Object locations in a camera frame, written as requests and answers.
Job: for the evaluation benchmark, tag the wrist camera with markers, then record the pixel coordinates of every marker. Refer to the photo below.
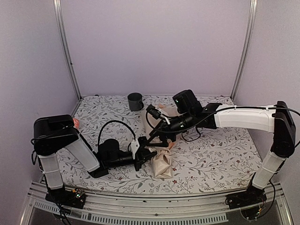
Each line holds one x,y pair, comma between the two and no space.
187,102
138,149

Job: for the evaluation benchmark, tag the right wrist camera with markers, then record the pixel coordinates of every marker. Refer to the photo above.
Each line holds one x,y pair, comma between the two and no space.
187,102

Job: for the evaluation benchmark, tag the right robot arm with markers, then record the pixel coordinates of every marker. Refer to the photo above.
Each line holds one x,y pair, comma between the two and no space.
272,119

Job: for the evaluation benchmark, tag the peach wrapping paper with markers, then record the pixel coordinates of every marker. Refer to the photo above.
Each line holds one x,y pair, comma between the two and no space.
162,162

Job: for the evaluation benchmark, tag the dark grey mug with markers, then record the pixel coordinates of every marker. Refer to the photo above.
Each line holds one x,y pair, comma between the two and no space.
135,101

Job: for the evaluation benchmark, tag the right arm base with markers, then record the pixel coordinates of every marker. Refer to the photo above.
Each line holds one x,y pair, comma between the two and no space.
252,198

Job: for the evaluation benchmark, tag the front aluminium rail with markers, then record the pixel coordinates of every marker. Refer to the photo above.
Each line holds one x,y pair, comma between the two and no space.
108,208

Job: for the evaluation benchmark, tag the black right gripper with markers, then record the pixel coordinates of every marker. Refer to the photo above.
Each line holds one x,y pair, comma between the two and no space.
163,127

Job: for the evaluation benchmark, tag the floral tablecloth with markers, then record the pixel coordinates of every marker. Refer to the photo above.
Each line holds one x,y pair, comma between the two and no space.
204,160

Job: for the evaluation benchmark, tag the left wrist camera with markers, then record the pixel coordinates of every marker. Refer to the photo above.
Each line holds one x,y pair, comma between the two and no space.
138,149

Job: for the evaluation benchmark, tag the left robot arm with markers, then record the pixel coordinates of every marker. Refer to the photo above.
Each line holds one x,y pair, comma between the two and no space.
51,134

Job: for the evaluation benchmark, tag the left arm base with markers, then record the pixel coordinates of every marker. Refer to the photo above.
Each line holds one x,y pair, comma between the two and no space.
74,198

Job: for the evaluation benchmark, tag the left aluminium frame post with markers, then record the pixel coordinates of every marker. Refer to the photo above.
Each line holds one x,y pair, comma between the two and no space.
64,41

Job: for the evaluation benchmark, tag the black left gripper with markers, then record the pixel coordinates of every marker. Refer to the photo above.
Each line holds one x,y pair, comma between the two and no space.
141,155

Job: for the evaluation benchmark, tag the red white patterned bowl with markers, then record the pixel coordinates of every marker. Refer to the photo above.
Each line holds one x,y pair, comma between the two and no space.
76,123

